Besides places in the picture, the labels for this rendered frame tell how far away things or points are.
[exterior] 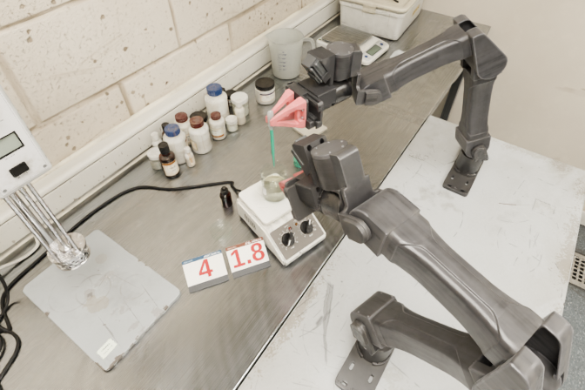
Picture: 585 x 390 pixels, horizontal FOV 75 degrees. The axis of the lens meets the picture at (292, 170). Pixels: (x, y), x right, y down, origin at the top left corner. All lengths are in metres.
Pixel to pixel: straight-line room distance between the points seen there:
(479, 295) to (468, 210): 0.63
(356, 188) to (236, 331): 0.44
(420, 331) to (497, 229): 0.52
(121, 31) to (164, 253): 0.57
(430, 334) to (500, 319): 0.16
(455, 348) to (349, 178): 0.27
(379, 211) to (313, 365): 0.41
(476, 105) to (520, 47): 1.11
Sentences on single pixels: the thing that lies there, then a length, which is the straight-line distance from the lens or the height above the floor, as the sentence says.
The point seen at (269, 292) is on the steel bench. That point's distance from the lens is 0.89.
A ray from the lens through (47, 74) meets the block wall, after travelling 1.04.
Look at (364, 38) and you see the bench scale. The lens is 1.69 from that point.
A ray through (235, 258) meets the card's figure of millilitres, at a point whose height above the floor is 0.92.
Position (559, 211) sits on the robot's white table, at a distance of 1.23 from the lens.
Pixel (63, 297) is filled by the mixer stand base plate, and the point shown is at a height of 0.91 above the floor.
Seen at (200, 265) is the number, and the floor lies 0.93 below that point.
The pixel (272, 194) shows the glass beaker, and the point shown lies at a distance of 0.89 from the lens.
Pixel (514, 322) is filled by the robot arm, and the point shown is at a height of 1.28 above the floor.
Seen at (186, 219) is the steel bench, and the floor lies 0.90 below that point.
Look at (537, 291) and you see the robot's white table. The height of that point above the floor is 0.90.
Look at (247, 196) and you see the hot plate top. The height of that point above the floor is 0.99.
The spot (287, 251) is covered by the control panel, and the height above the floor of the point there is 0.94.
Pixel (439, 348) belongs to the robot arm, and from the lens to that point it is 0.61.
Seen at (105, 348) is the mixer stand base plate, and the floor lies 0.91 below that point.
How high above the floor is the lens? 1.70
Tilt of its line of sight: 46 degrees down
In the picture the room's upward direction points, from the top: straight up
